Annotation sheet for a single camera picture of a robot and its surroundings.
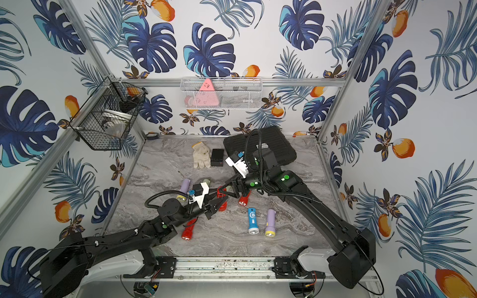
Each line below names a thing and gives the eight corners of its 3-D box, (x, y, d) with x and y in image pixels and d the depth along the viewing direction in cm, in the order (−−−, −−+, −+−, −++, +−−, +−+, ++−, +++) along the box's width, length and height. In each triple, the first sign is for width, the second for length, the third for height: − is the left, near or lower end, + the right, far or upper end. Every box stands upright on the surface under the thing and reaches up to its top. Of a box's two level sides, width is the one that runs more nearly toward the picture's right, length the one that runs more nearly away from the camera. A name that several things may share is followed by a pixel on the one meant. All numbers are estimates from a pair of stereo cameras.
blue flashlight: (248, 234, 85) (248, 231, 82) (247, 211, 92) (247, 208, 89) (258, 234, 85) (259, 231, 82) (257, 211, 92) (257, 208, 89)
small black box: (211, 166, 108) (210, 162, 105) (212, 153, 115) (212, 148, 111) (222, 166, 108) (222, 162, 105) (223, 153, 115) (223, 148, 111)
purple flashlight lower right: (265, 236, 84) (265, 234, 82) (266, 210, 92) (267, 207, 90) (274, 238, 84) (275, 235, 81) (275, 211, 92) (276, 209, 89)
